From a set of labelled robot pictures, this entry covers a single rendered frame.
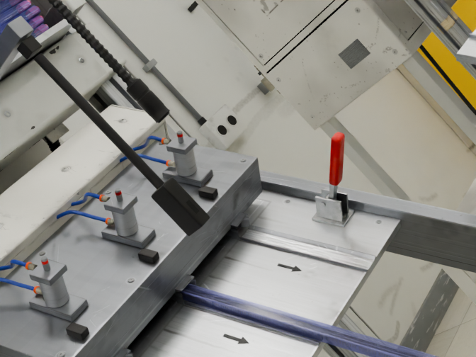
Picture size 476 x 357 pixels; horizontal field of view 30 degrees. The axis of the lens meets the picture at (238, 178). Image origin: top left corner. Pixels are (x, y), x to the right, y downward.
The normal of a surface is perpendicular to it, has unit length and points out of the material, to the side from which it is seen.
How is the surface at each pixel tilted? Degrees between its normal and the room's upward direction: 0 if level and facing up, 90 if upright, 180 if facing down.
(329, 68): 90
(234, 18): 90
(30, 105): 90
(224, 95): 90
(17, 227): 43
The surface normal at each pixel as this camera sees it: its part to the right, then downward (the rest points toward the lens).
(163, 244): -0.13, -0.82
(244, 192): 0.86, 0.18
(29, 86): 0.54, -0.43
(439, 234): -0.50, 0.54
